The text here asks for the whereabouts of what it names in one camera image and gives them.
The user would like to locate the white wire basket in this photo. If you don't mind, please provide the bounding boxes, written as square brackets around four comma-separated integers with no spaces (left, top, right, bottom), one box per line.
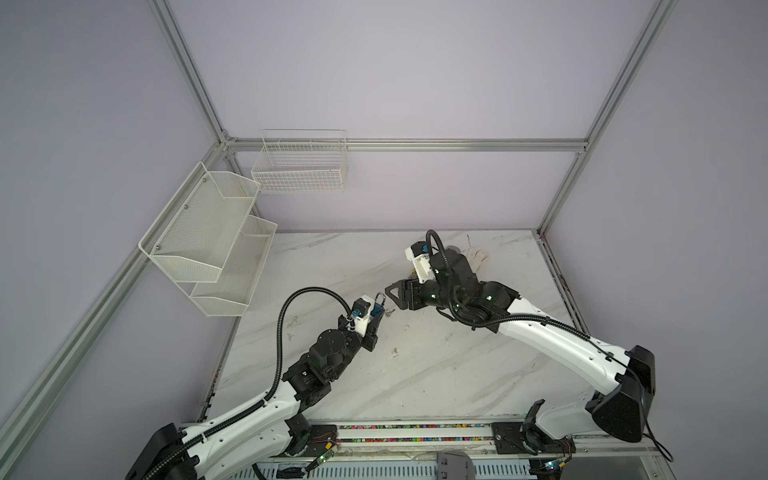
[251,129,348,194]

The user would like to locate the white work glove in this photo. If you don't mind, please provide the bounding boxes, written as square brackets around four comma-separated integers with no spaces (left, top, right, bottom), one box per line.
[464,247,490,271]

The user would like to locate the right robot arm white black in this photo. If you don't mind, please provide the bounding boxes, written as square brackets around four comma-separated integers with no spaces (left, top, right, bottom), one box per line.
[385,249,656,450]

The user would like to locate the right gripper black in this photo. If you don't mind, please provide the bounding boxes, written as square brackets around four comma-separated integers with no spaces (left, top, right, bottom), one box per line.
[379,274,458,311]

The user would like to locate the aluminium frame rail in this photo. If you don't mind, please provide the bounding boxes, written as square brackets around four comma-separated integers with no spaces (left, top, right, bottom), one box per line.
[228,138,588,153]

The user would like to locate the grey box at front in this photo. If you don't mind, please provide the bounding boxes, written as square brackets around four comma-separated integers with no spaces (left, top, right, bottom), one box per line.
[435,451,476,480]

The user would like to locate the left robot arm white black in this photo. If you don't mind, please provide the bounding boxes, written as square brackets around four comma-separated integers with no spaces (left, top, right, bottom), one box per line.
[125,307,384,479]

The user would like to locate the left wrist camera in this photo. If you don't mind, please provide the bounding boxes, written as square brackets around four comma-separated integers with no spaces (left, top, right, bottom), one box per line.
[350,295,375,337]

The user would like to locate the white mesh two-tier shelf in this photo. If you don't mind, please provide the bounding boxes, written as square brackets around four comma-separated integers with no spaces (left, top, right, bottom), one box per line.
[138,163,277,317]

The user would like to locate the blue padlock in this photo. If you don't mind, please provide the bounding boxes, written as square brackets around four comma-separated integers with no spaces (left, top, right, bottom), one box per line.
[371,292,387,319]

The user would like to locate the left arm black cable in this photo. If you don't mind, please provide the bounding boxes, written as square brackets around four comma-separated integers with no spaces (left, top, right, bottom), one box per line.
[140,286,355,480]

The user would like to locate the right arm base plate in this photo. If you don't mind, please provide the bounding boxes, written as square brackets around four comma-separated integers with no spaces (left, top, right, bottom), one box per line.
[491,422,575,456]

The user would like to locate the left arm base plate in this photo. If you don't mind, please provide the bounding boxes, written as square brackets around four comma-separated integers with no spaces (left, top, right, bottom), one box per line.
[282,424,338,457]

